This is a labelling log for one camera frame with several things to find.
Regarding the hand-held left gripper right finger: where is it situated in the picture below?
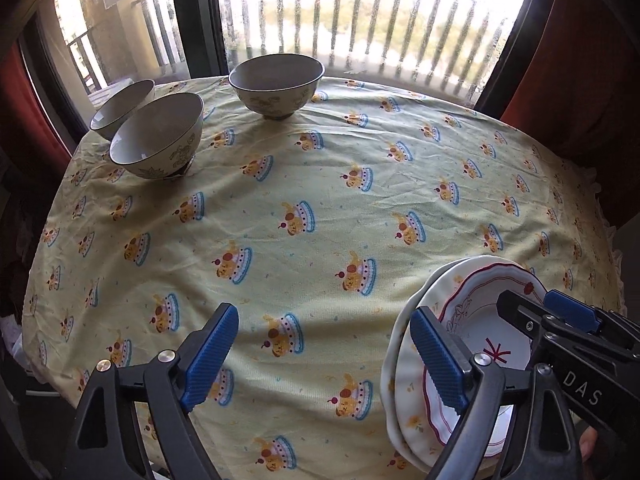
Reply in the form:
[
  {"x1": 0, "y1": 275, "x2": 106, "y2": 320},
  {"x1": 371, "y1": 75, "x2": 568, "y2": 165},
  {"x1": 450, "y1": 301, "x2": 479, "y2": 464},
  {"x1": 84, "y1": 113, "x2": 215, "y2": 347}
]
[{"x1": 410, "y1": 306, "x2": 583, "y2": 480}]

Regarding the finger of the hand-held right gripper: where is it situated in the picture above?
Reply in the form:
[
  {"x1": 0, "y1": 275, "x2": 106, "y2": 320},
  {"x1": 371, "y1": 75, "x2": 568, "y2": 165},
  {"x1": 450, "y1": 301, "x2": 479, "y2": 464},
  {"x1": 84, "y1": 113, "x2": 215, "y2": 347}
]
[
  {"x1": 496, "y1": 290, "x2": 551, "y2": 361},
  {"x1": 544, "y1": 289, "x2": 640, "y2": 356}
]

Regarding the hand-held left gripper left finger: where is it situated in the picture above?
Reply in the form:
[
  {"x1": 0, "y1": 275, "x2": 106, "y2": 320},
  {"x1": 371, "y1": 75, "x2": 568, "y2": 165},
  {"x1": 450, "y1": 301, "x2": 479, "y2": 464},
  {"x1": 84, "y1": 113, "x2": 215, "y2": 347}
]
[{"x1": 70, "y1": 302, "x2": 240, "y2": 480}]

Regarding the small red-rimmed dish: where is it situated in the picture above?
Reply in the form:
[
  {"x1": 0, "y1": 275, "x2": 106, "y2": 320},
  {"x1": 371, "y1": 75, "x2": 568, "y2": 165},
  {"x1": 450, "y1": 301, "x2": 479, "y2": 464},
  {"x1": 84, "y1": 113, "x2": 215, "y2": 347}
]
[{"x1": 422, "y1": 267, "x2": 551, "y2": 461}]

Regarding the large yellow floral plate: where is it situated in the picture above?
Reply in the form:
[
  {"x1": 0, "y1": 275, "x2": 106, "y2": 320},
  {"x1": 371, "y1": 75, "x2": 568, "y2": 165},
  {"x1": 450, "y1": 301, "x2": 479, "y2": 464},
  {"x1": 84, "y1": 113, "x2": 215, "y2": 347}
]
[{"x1": 380, "y1": 255, "x2": 551, "y2": 476}]

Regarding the white ruffled plate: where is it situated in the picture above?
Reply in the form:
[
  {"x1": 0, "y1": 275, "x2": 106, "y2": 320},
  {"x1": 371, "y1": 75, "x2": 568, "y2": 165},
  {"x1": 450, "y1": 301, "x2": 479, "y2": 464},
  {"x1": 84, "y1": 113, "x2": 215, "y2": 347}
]
[{"x1": 395, "y1": 259, "x2": 541, "y2": 473}]

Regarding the floral ceramic bowl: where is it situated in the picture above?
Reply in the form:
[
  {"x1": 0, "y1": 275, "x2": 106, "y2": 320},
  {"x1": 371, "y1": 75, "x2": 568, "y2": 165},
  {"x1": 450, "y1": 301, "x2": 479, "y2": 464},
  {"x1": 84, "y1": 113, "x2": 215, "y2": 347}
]
[
  {"x1": 228, "y1": 53, "x2": 326, "y2": 122},
  {"x1": 109, "y1": 91, "x2": 205, "y2": 181},
  {"x1": 90, "y1": 79, "x2": 156, "y2": 142}
]

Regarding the person's right hand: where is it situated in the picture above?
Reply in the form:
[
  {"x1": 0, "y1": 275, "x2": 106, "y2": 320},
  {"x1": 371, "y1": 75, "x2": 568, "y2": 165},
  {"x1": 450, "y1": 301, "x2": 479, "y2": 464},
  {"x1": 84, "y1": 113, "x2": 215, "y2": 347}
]
[{"x1": 579, "y1": 427, "x2": 603, "y2": 468}]

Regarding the yellow printed tablecloth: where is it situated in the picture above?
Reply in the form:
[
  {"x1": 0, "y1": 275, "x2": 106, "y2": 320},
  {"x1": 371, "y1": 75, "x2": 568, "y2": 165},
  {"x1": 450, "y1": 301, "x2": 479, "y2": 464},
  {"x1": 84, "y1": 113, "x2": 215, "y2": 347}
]
[{"x1": 22, "y1": 75, "x2": 626, "y2": 480}]

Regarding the red curtain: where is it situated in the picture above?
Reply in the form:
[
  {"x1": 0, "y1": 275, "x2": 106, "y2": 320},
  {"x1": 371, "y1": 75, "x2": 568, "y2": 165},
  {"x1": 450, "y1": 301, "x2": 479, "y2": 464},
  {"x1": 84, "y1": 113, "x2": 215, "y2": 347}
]
[
  {"x1": 0, "y1": 40, "x2": 76, "y2": 161},
  {"x1": 500, "y1": 0, "x2": 640, "y2": 226}
]

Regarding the balcony railing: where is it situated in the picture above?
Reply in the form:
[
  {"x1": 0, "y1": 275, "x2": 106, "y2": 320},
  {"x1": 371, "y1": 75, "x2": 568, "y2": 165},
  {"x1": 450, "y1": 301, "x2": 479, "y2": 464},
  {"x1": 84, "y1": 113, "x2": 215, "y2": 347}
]
[{"x1": 55, "y1": 0, "x2": 516, "y2": 106}]

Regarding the dark window frame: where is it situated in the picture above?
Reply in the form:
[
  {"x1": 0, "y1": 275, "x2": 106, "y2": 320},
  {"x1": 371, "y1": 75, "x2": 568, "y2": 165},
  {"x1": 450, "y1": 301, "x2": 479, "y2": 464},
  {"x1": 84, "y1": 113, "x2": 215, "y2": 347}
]
[{"x1": 17, "y1": 0, "x2": 566, "y2": 146}]

